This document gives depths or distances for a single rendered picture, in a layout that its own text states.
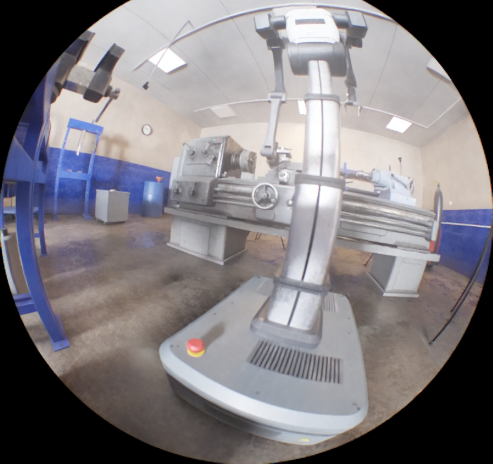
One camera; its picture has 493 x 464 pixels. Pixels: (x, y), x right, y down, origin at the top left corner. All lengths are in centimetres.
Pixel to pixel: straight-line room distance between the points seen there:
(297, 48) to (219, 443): 123
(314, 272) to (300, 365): 24
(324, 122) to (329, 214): 24
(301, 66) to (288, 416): 94
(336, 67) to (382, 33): 264
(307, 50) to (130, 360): 127
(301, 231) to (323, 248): 7
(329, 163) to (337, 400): 54
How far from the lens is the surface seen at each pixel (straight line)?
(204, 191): 155
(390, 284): 174
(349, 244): 130
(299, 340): 47
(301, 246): 40
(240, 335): 48
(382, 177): 179
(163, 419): 63
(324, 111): 49
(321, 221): 39
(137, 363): 74
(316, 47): 69
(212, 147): 178
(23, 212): 68
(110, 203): 299
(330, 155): 43
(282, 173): 118
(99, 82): 67
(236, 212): 155
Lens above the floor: 61
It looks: 5 degrees down
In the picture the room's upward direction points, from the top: 8 degrees clockwise
